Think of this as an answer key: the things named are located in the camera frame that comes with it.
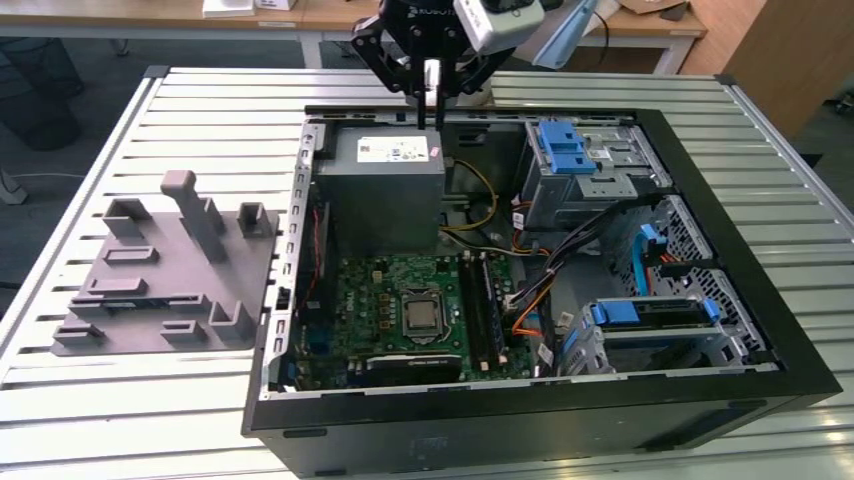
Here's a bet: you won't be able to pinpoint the black graphics card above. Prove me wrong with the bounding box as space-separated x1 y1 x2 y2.
363 352 463 386

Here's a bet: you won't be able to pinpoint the wooden desk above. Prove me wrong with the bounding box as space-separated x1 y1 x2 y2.
0 0 708 76

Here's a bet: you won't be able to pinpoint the blue data wire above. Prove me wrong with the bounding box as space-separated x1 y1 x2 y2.
636 222 671 301

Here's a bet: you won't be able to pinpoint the metal optical drive cage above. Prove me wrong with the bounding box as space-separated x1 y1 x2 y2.
519 119 672 231

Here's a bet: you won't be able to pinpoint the RAM stick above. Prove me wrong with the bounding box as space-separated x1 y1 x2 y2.
478 253 510 361

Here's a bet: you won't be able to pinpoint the orange wires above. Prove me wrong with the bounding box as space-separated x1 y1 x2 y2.
511 279 555 346

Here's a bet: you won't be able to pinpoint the blue plastic drive latch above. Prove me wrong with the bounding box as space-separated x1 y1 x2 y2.
538 121 599 175

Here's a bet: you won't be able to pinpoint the black PC case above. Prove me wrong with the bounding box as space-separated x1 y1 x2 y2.
240 104 843 479

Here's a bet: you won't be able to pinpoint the grey parts rack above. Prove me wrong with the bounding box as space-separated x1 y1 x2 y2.
51 168 281 357

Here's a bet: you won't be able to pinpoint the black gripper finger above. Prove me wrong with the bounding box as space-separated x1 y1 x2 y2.
426 49 512 132
351 17 428 132

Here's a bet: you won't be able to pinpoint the black mesh waste bin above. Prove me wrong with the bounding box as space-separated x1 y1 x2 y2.
0 37 85 151

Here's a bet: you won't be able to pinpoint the yellow wire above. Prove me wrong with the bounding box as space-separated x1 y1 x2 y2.
439 158 500 232

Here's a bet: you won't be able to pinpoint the green motherboard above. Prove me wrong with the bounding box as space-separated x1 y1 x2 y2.
292 252 535 389

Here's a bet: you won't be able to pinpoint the silver CPU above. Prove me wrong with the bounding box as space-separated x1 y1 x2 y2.
399 298 443 334

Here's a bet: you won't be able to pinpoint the grey power supply unit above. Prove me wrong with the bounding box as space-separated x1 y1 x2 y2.
312 124 447 256

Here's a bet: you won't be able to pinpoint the cardboard box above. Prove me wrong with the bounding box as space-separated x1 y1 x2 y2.
616 0 688 16

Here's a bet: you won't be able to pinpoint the black wire bundle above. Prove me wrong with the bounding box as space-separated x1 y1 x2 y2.
510 197 659 314

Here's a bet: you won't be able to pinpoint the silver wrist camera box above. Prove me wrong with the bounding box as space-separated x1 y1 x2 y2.
452 0 546 56

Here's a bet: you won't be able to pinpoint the wooden cabinet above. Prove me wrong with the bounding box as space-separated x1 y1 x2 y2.
679 0 854 136

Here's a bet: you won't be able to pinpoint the grey stand foot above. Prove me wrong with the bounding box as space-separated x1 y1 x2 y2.
0 167 29 205

